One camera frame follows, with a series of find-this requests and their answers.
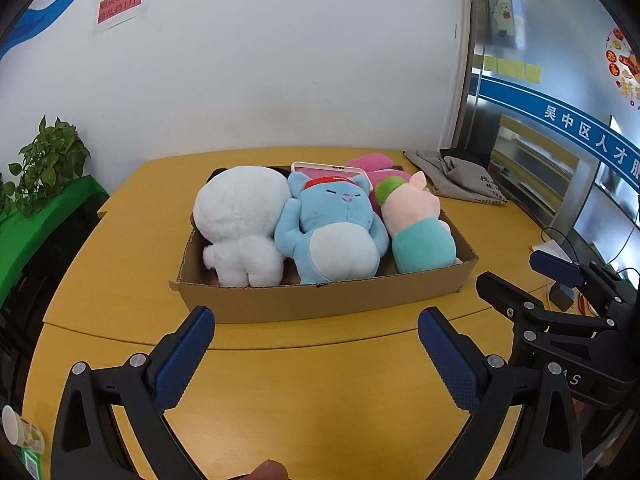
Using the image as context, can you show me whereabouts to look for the green potted plant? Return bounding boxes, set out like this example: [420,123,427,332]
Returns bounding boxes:
[1,116,90,217]

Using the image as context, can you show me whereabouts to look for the green shelf cover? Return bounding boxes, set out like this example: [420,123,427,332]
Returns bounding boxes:
[1,176,110,302]

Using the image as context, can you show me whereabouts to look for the grey cloth bag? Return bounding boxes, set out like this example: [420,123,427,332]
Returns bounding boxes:
[402,150,508,206]

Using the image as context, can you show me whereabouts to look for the cartoon poster on glass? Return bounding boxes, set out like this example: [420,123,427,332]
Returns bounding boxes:
[488,0,526,50]

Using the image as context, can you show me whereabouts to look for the pig plush teal pants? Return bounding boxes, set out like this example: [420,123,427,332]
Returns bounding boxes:
[374,170,462,276]

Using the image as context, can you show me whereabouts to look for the red festive window decal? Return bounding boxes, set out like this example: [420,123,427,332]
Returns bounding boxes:
[604,28,640,110]

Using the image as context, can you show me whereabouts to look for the red wall notice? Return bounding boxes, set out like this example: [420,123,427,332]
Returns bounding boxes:
[93,0,149,34]

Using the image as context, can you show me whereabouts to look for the black cable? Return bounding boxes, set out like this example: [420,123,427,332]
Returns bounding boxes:
[541,226,640,286]

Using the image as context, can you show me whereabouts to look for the yellow sticky notes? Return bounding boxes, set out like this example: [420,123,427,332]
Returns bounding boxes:
[483,55,541,84]

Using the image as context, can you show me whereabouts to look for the person's left hand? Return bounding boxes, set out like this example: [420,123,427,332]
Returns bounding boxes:
[244,460,288,480]

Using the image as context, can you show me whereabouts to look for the blue cat plush toy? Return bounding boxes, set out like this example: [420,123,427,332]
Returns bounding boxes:
[274,171,390,285]

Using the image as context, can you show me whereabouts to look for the paper cup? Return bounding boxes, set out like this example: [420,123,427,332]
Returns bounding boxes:
[1,405,46,455]

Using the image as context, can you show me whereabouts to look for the white panda plush toy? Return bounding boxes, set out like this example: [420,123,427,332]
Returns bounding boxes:
[192,166,292,287]

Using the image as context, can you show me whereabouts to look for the brown cardboard box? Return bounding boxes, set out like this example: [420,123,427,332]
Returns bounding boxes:
[168,162,480,325]

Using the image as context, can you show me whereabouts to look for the pink plush toy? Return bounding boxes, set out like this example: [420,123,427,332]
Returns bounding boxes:
[290,153,412,216]

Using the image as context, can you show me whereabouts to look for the black power adapter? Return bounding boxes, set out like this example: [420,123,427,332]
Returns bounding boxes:
[548,282,575,312]

